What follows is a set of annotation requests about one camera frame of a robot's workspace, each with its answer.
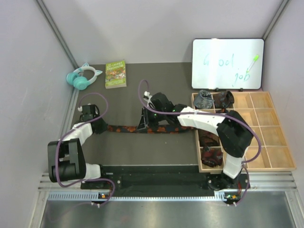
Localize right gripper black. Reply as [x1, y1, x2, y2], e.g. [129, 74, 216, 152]
[137, 107, 166, 131]

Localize dark orange floral tie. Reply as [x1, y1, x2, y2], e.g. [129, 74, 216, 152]
[103, 124, 196, 134]

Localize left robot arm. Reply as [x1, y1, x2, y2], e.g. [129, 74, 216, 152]
[47, 104, 108, 188]

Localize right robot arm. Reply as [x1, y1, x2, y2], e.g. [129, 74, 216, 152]
[140, 91, 254, 188]

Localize teal cat-ear headphones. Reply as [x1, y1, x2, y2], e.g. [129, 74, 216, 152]
[66, 63, 103, 90]

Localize green paperback book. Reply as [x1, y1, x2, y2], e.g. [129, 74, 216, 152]
[105, 60, 127, 89]

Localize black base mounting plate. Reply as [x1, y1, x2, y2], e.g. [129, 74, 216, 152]
[79, 165, 252, 193]

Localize dark brown rolled tie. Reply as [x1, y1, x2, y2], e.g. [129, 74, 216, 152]
[198, 130, 220, 147]

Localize grey rolled tie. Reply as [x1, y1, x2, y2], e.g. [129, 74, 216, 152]
[193, 90, 214, 109]

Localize red patterned rolled tie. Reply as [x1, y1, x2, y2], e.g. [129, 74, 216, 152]
[201, 146, 223, 168]

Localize dark navy rolled tie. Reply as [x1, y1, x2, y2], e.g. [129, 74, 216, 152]
[216, 108, 229, 114]

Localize brown red rolled tie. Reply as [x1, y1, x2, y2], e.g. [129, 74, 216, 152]
[213, 91, 235, 109]

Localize white dry-erase board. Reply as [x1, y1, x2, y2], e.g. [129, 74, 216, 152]
[191, 38, 265, 90]

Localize green marker pen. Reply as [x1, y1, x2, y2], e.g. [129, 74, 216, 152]
[247, 55, 259, 73]

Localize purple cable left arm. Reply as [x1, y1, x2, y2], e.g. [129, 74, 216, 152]
[55, 92, 116, 207]

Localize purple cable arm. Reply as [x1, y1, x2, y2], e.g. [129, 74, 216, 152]
[55, 92, 116, 207]
[138, 79, 262, 207]

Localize white slotted cable duct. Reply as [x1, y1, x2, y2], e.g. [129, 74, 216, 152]
[47, 191, 237, 202]

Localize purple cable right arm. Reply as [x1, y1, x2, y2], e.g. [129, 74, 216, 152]
[138, 79, 262, 207]

